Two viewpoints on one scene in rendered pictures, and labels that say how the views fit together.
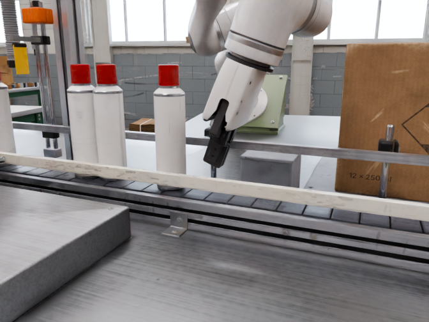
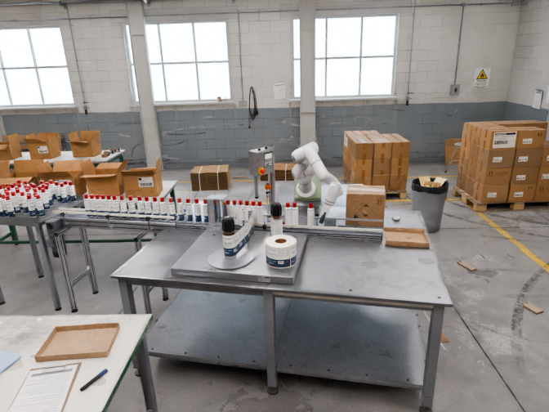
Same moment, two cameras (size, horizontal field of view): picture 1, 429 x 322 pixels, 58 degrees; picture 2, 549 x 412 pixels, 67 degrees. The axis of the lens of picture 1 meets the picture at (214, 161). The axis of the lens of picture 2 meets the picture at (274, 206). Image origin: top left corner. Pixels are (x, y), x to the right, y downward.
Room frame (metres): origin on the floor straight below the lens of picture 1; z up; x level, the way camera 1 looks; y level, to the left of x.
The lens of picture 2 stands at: (-2.25, 0.86, 2.13)
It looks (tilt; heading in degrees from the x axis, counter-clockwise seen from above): 20 degrees down; 350
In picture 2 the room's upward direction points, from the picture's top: 2 degrees counter-clockwise
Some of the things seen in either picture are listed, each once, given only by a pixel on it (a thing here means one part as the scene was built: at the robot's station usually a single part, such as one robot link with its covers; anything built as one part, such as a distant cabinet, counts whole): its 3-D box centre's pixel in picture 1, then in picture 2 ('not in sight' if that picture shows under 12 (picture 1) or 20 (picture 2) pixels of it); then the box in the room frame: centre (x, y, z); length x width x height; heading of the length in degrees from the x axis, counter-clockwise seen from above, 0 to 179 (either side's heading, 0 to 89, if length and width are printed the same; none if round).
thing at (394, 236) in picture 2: not in sight; (405, 236); (0.37, -0.58, 0.85); 0.30 x 0.26 x 0.04; 68
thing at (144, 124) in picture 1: (159, 133); (210, 177); (4.99, 0.73, 0.16); 0.65 x 0.54 x 0.32; 83
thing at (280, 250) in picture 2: not in sight; (281, 251); (0.15, 0.41, 0.95); 0.20 x 0.20 x 0.14
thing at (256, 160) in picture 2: not in sight; (261, 161); (0.87, 0.41, 1.38); 0.17 x 0.10 x 0.19; 123
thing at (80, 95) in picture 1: (84, 121); (287, 215); (0.70, 0.24, 0.98); 0.05 x 0.05 x 0.20
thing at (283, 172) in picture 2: not in sight; (278, 172); (5.23, -0.54, 0.11); 0.65 x 0.54 x 0.22; 75
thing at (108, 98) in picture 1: (110, 122); (295, 215); (0.68, 0.19, 0.98); 0.05 x 0.05 x 0.20
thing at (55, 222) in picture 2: not in sight; (55, 238); (1.38, 2.18, 0.71); 0.15 x 0.12 x 0.34; 158
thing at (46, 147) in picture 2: not in sight; (42, 145); (4.64, 3.25, 0.97); 0.42 x 0.39 x 0.37; 166
